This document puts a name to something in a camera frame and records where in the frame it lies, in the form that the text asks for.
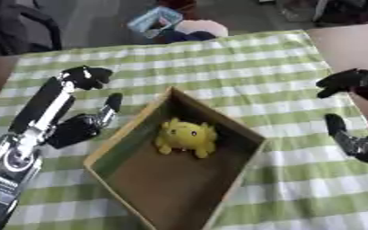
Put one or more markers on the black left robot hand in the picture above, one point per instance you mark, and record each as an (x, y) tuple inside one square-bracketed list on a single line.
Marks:
[(40, 104)]

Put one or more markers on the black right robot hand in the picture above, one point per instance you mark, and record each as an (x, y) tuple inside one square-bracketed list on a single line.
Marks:
[(357, 82)]

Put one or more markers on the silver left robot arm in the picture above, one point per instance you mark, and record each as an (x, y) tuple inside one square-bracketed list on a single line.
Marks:
[(9, 170)]

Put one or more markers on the tan cardboard box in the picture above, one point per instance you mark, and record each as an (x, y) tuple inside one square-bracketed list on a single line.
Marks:
[(174, 167)]

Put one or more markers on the dark equipment on floor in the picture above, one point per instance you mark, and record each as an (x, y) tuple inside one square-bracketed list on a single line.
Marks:
[(344, 11)]

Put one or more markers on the black chair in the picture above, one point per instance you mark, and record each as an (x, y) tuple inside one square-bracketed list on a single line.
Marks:
[(14, 27)]

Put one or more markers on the light blue packet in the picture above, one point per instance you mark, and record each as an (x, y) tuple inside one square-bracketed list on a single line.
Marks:
[(154, 20)]

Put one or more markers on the yellow soft toy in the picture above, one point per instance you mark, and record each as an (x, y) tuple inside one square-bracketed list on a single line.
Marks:
[(187, 137)]

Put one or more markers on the white and blue bag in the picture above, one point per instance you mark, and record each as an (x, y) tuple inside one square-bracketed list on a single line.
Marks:
[(196, 30)]

